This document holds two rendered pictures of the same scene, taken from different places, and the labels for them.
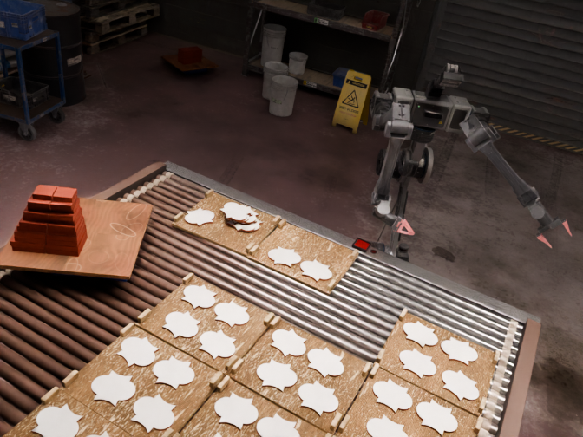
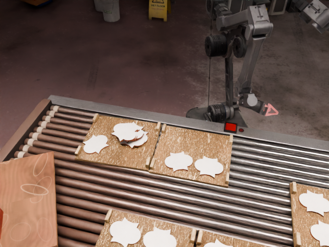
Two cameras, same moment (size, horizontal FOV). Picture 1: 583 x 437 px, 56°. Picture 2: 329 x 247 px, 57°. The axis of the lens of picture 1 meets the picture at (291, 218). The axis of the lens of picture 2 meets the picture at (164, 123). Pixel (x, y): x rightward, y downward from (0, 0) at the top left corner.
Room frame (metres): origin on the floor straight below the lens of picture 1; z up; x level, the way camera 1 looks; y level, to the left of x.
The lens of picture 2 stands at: (1.00, 0.24, 2.21)
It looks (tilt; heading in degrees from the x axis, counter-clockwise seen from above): 45 degrees down; 350
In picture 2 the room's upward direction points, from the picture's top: straight up
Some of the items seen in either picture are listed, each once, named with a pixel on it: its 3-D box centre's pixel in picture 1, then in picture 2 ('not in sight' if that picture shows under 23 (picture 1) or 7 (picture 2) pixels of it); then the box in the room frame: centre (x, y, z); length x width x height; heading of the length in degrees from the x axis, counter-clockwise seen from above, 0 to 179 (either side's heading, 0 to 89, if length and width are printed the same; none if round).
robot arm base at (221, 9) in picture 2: (383, 112); (221, 12); (2.62, -0.36, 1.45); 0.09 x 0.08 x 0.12; 93
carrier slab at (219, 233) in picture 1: (227, 222); (120, 140); (2.18, 0.30, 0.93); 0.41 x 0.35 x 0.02; 70
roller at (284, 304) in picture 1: (271, 299); (183, 207); (1.73, 0.02, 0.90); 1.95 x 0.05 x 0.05; 67
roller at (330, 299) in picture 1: (288, 280); (189, 182); (1.87, -0.03, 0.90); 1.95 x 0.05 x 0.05; 67
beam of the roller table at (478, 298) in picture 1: (327, 238); (200, 127); (2.26, -0.20, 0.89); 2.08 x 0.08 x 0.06; 67
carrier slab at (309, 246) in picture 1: (304, 256); (193, 154); (2.03, -0.09, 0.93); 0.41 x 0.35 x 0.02; 68
